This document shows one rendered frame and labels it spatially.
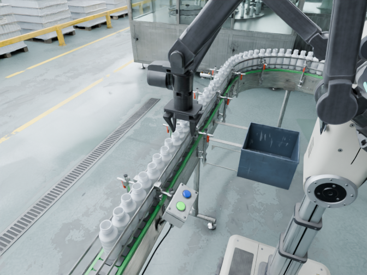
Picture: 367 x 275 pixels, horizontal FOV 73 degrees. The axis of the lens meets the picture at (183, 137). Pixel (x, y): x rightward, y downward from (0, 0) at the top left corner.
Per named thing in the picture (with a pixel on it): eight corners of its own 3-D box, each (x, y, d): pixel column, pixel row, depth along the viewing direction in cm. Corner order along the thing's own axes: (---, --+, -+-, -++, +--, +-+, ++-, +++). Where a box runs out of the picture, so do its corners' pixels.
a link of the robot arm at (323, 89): (379, 108, 52) (373, 97, 56) (341, 79, 51) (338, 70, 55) (340, 135, 58) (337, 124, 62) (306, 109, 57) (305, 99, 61)
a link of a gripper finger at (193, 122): (195, 143, 75) (196, 117, 70) (173, 138, 77) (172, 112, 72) (202, 131, 80) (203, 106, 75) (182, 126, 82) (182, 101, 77)
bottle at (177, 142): (167, 159, 128) (166, 132, 118) (177, 154, 131) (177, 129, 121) (174, 165, 124) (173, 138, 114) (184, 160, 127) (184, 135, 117)
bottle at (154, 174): (147, 198, 107) (144, 171, 97) (148, 188, 112) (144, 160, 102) (161, 197, 108) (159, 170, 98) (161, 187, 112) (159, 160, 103)
